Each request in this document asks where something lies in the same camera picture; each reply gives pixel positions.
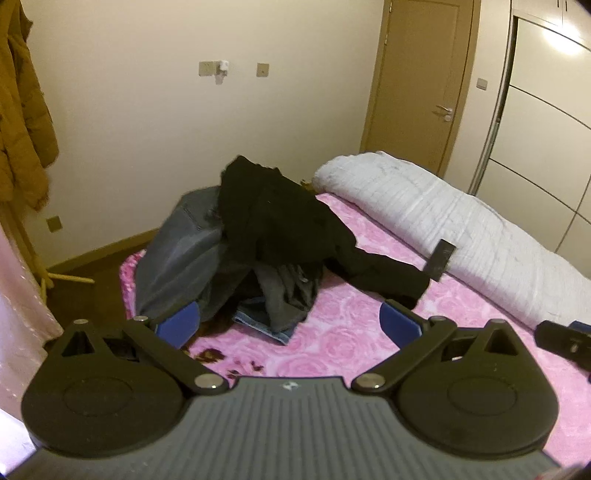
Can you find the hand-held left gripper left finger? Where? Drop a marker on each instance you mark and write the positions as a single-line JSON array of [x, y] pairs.
[[178, 323]]

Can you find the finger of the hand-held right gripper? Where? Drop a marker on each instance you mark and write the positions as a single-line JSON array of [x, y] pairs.
[[561, 344]]

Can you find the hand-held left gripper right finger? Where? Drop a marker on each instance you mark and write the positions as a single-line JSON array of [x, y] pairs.
[[399, 323]]

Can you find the black garment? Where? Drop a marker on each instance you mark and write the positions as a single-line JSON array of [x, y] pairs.
[[277, 217]]

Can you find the pink floral blanket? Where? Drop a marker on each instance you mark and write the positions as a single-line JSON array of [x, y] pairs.
[[346, 332]]

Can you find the grey jeans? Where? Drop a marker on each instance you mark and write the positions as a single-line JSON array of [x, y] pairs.
[[184, 249]]

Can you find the blue denim garment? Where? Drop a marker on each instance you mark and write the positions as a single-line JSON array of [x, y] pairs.
[[254, 318]]

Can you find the small black box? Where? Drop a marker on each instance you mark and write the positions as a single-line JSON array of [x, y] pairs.
[[441, 258]]

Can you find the dark grey garment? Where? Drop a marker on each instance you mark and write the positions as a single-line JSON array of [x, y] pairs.
[[286, 295]]

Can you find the wooden coat rack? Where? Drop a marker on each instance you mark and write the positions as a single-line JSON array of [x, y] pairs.
[[69, 278]]

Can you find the white ribbed quilt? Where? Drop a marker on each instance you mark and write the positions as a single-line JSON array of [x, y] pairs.
[[415, 198]]

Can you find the pale pink curtain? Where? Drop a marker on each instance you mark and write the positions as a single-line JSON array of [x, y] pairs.
[[18, 300]]

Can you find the brown wooden door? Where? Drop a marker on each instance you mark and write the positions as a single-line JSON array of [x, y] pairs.
[[415, 69]]

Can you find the brown padded jacket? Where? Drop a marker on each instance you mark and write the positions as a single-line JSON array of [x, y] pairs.
[[23, 115]]

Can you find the white plug adapter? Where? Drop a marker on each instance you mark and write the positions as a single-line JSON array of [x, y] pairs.
[[223, 66]]

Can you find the wall socket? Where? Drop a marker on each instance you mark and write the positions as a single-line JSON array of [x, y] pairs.
[[263, 69], [206, 68], [54, 224]]

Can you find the wall light switch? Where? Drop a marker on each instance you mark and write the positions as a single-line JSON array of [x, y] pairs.
[[482, 83]]

